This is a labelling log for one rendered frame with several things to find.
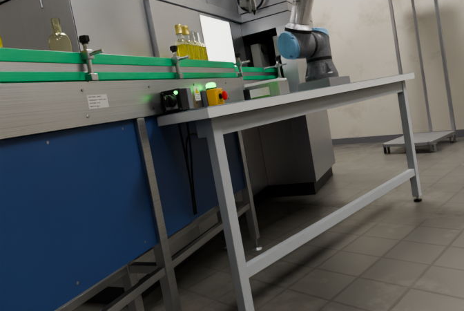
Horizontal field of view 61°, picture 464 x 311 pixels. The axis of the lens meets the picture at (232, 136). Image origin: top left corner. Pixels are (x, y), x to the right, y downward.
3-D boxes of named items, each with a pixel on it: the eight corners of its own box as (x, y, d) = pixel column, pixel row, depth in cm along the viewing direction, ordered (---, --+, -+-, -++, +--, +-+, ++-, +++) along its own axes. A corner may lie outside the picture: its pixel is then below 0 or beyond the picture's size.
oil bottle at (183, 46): (186, 85, 193) (178, 41, 192) (196, 83, 191) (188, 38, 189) (180, 85, 188) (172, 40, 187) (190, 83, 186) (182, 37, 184)
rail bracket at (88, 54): (94, 83, 116) (85, 37, 116) (113, 78, 113) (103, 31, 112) (84, 83, 113) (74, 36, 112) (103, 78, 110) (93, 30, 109)
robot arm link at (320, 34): (337, 54, 180) (333, 25, 179) (317, 56, 172) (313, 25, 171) (317, 61, 189) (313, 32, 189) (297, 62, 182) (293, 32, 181)
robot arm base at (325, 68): (343, 77, 183) (340, 55, 183) (331, 77, 171) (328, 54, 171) (313, 82, 192) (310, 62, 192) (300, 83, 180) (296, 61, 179)
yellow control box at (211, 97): (211, 107, 174) (208, 90, 174) (226, 104, 171) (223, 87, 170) (203, 108, 168) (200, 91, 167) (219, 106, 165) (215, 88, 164)
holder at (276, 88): (245, 102, 232) (243, 89, 231) (290, 94, 219) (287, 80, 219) (233, 104, 216) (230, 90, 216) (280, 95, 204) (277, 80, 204)
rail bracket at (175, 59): (179, 80, 158) (173, 47, 157) (195, 77, 154) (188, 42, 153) (174, 80, 154) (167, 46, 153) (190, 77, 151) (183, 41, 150)
